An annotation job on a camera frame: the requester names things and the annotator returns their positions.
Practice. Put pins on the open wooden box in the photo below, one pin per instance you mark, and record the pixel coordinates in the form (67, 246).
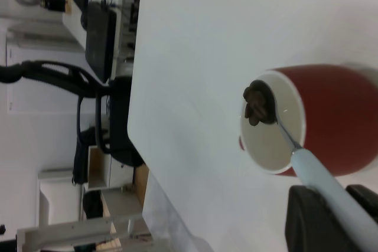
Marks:
(97, 169)

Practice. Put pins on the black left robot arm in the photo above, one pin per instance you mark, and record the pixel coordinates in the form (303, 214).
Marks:
(121, 116)

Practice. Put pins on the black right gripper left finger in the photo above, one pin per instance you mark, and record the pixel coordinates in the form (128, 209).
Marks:
(310, 225)

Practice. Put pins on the red ceramic mug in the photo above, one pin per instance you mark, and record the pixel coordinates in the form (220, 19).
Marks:
(339, 110)

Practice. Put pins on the white metal frame bar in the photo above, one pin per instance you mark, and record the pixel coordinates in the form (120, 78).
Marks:
(74, 229)

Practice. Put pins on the black monitor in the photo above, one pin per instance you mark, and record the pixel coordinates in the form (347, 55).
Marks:
(99, 39)

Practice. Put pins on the white cabinet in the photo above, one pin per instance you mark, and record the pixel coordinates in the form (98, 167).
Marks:
(59, 199)

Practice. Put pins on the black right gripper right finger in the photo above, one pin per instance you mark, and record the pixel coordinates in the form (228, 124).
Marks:
(367, 202)

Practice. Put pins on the scooped coffee beans clump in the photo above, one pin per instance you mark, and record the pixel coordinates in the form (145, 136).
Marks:
(257, 101)

